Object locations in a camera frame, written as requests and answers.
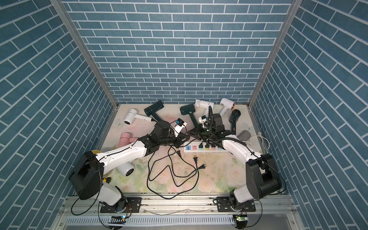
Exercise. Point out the pink hair dryer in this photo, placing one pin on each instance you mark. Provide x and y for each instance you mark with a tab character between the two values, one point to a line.
125	139

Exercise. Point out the dark green slim hair dryer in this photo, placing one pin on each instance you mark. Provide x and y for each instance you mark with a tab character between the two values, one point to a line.
153	109

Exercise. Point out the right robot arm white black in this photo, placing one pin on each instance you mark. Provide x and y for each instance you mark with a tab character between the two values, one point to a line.
262	177

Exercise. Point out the dark green boxy hair dryer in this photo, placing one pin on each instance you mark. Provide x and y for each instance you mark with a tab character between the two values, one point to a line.
189	110

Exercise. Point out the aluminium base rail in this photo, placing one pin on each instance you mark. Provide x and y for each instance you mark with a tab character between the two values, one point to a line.
185	212

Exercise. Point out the black yellow utility knife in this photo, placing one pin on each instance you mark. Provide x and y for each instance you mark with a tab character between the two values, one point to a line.
107	180

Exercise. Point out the dark teal round hair dryer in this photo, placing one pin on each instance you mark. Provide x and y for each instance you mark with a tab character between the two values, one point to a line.
234	117

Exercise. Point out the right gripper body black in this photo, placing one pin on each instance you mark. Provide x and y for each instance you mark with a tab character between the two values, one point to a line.
204	134

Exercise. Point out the yellow cup with small items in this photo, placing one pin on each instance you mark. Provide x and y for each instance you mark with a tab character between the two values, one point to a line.
96	151

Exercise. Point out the white multicolour power strip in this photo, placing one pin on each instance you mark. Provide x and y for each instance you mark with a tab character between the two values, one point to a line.
199	147

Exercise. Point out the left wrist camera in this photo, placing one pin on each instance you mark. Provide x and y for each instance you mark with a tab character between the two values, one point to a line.
179	125

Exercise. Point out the grey oval pad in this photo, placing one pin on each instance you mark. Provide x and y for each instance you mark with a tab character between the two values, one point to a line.
245	135

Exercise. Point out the white boxy hair dryer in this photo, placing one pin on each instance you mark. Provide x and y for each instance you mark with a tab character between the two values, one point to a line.
203	104

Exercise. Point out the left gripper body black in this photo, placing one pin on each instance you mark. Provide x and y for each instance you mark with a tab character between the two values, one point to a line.
170	140

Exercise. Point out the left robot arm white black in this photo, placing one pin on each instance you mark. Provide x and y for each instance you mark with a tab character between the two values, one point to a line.
88	172

